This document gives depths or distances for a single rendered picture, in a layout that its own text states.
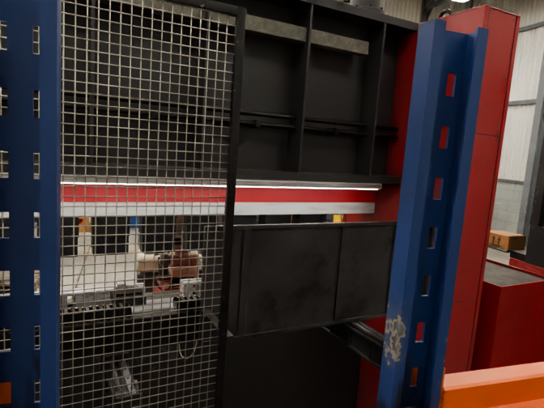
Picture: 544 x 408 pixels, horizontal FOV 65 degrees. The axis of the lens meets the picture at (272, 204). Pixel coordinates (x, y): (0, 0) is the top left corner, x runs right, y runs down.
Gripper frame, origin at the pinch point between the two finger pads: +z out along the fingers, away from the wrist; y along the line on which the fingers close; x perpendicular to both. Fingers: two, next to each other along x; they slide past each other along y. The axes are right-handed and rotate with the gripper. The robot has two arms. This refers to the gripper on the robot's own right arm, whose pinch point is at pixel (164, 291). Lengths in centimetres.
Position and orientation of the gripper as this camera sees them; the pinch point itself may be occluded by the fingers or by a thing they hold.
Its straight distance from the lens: 251.0
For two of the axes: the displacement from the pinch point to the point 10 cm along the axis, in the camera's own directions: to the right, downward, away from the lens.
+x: 8.0, -0.2, 5.9
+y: 5.9, -1.2, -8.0
